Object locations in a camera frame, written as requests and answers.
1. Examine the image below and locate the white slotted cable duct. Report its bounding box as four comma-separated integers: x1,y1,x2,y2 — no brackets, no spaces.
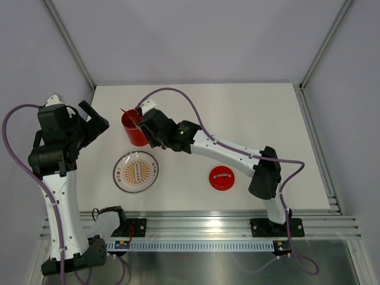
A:
106,240,274,252

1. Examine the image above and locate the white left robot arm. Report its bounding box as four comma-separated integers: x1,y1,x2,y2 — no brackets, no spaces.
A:
28,101,128,276

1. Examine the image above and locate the aluminium left frame post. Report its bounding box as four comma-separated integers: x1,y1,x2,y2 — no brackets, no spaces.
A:
41,0,96,94

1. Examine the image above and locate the white plate with red print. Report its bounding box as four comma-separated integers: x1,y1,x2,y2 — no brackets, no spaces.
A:
113,151,159,194

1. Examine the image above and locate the orange fried chicken wing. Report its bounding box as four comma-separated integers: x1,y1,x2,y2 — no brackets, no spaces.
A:
121,108,142,126

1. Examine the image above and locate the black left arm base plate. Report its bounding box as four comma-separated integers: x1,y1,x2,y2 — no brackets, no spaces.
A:
111,218,147,238

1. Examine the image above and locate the aluminium rail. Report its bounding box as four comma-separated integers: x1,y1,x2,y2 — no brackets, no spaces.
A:
40,211,362,240
293,83,346,216

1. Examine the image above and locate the aluminium right side rail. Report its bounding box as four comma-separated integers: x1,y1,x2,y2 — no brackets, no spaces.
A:
293,83,346,216

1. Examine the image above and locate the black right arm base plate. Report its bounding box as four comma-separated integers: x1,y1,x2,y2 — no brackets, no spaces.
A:
249,218,305,238

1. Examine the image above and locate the red round lid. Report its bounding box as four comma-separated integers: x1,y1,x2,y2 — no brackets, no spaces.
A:
208,166,235,191

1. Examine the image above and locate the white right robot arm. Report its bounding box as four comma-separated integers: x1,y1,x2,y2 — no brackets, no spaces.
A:
123,99,292,237

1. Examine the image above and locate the aluminium right frame post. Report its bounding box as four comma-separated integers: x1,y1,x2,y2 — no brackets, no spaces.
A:
299,0,356,91

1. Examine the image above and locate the aluminium front rail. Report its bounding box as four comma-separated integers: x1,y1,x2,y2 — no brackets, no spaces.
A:
40,211,362,240

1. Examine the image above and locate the red cylindrical lunch container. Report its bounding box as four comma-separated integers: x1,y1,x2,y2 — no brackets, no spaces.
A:
121,113,148,147

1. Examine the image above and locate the aluminium frame post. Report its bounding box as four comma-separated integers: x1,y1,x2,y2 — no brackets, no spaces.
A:
299,0,356,91
41,0,96,94

